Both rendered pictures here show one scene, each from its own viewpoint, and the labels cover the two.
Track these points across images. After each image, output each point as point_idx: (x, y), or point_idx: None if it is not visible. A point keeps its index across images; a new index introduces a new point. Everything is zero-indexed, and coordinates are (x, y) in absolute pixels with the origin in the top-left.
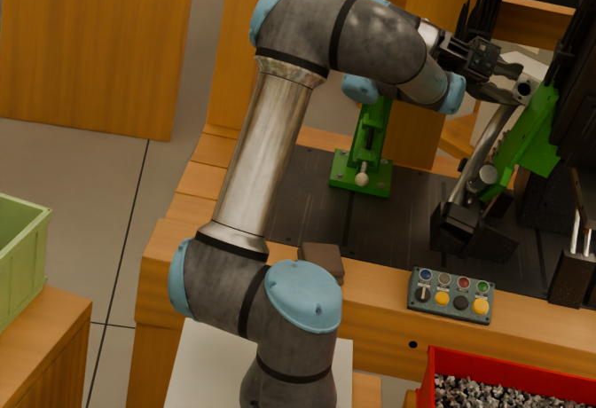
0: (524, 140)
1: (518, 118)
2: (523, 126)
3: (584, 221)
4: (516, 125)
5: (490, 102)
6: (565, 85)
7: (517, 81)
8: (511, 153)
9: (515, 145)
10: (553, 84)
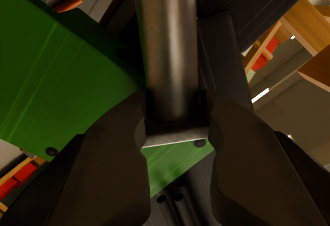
0: (45, 159)
1: (104, 60)
2: (77, 127)
3: (29, 153)
4: (80, 70)
5: (67, 148)
6: (158, 207)
7: (194, 139)
8: (0, 118)
9: (26, 124)
10: (165, 193)
